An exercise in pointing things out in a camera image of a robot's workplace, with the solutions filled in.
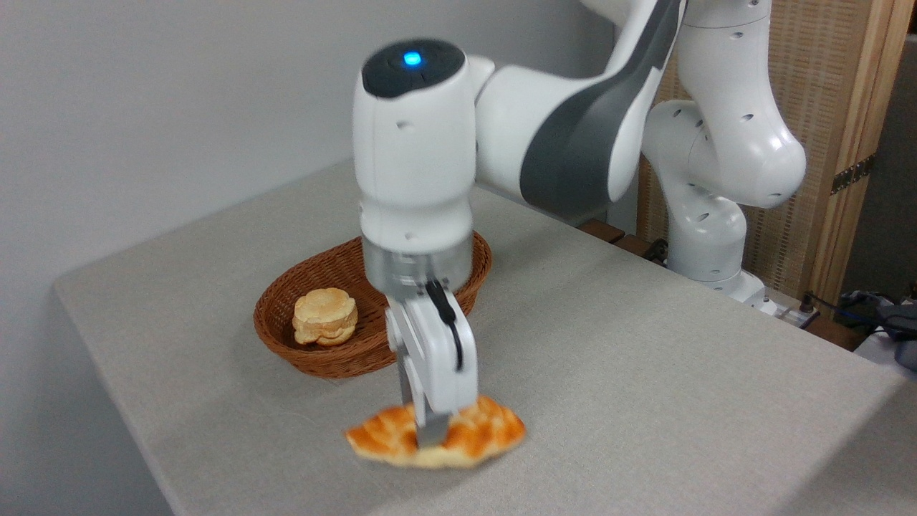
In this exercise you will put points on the braided golden bread loaf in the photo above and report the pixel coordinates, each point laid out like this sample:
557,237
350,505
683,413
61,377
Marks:
480,433

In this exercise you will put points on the dark metal screen hinge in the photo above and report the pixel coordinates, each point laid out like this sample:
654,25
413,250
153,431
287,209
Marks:
852,174

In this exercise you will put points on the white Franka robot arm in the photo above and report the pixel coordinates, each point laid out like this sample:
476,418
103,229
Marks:
415,179

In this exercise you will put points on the wooden rattan folding screen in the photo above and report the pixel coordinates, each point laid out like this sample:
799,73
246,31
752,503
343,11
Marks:
824,86

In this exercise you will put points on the brown oval wicker basket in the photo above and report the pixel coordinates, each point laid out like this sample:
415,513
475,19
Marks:
315,358

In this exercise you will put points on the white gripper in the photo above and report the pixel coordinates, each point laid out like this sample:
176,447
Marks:
437,358

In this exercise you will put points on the round pale bread roll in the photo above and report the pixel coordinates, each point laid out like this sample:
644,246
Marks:
324,315

